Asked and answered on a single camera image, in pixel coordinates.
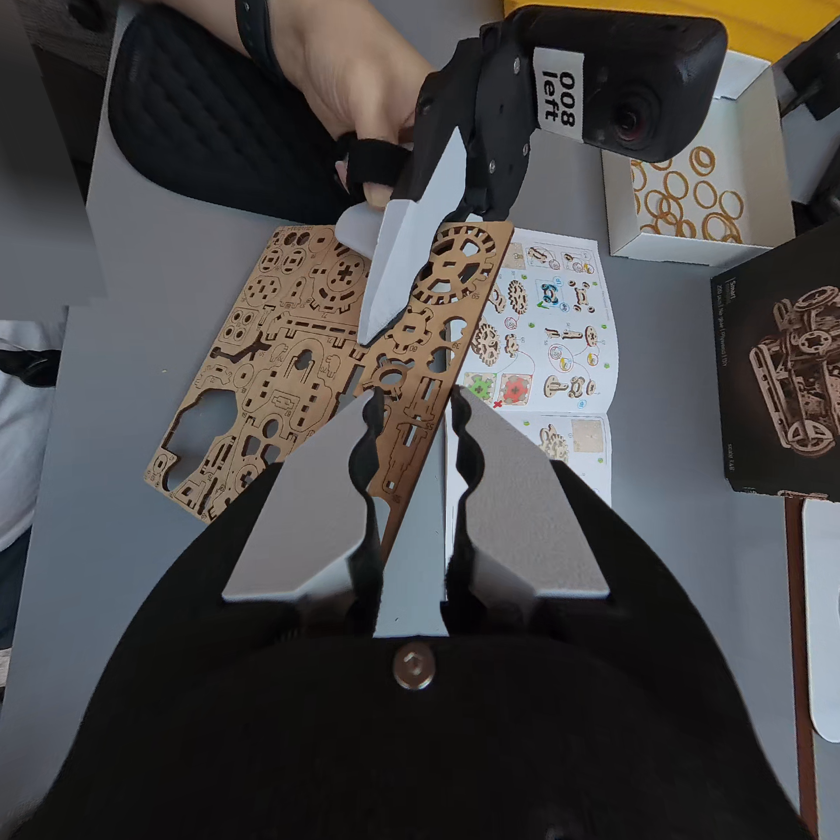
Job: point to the black wristband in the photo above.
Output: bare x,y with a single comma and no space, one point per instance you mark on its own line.
259,33

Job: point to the pile of tan rubber bands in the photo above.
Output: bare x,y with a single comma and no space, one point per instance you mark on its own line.
715,223

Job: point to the person's left hand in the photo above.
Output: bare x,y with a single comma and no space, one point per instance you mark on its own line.
348,72

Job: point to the yellow object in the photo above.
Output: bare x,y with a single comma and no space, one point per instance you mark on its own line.
754,26

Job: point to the black object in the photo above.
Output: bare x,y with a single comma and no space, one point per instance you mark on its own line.
814,85

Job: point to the illustrated instruction booklet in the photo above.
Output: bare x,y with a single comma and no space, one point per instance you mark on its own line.
590,472

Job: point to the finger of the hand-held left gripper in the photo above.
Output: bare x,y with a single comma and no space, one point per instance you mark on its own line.
407,249

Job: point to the wooden puzzle parts sheet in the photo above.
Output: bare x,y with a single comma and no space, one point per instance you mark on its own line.
426,328

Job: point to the black quilted cushion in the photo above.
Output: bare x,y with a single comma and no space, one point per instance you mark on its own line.
197,118

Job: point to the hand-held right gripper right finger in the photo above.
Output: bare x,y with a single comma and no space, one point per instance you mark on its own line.
531,525

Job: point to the white moulded tray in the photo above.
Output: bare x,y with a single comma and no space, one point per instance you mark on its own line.
823,623

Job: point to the dark printed model box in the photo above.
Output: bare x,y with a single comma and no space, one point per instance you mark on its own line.
735,394

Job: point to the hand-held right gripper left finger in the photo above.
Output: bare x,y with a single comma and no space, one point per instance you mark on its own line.
295,525

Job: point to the grey desk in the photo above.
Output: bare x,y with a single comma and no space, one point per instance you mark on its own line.
98,525

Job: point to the white cardboard box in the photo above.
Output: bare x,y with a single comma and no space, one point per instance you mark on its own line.
656,253

